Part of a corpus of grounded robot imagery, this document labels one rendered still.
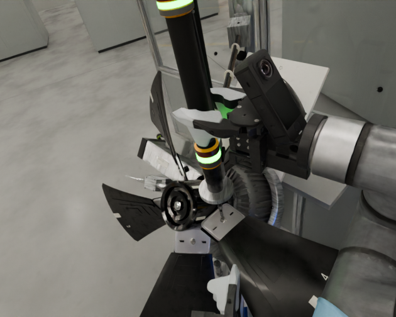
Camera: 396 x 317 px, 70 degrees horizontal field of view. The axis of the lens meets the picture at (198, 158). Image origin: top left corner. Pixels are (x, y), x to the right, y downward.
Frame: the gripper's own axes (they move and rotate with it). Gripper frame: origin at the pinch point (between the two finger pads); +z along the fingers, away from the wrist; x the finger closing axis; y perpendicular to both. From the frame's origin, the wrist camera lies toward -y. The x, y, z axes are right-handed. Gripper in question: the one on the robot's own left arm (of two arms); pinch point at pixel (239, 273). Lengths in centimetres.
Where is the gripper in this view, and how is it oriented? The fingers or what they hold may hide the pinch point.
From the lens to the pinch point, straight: 60.5
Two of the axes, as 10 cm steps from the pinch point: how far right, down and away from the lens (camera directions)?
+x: 2.9, 7.2, 6.3
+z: 1.6, -6.8, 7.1
